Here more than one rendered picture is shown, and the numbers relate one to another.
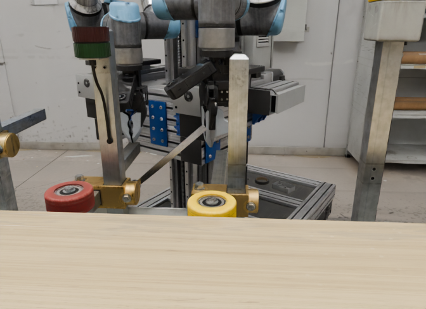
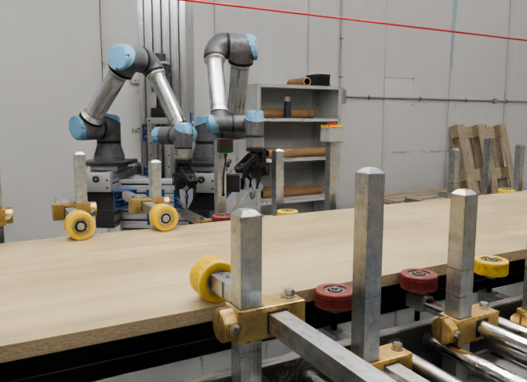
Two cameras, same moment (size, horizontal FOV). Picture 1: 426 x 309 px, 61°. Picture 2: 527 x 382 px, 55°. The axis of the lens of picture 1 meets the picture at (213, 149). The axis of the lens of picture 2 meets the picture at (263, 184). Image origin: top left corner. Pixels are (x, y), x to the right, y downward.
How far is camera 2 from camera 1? 1.47 m
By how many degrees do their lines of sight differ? 33
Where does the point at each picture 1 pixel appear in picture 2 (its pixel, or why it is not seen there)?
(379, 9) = (328, 130)
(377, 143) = (332, 185)
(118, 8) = (185, 126)
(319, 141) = not seen: hidden behind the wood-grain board
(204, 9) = (252, 129)
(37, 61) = not seen: outside the picture
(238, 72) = (280, 157)
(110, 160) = (222, 205)
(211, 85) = (256, 165)
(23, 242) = not seen: hidden behind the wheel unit
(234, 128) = (278, 183)
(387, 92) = (333, 162)
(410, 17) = (339, 132)
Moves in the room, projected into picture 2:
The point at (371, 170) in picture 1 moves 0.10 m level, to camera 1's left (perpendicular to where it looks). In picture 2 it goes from (332, 198) to (313, 199)
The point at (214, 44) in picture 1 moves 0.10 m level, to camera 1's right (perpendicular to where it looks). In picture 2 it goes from (258, 145) to (279, 144)
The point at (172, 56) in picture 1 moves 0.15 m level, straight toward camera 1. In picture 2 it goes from (156, 155) to (169, 157)
